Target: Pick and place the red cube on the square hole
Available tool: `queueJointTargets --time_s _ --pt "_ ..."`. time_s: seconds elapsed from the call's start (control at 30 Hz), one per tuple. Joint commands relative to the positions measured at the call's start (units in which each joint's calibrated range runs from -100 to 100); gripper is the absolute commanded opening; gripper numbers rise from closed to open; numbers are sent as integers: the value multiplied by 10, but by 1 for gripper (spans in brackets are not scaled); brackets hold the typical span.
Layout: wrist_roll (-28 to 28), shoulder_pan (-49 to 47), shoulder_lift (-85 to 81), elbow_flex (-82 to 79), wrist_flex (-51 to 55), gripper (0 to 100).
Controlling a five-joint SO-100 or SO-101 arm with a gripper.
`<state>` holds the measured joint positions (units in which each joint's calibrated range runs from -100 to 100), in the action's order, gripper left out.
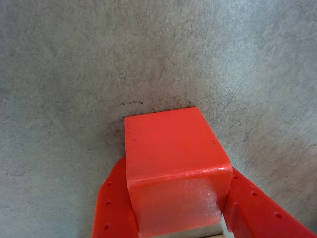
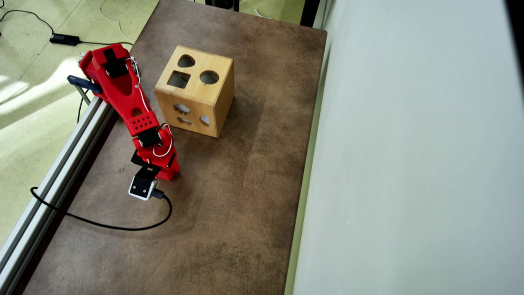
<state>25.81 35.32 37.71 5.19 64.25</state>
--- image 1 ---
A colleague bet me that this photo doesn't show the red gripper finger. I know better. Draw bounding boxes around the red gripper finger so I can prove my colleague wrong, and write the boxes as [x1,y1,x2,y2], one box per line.
[222,168,317,238]
[92,156,139,238]

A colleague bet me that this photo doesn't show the red cube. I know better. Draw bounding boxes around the red cube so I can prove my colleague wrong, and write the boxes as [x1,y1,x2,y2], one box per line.
[123,106,234,235]

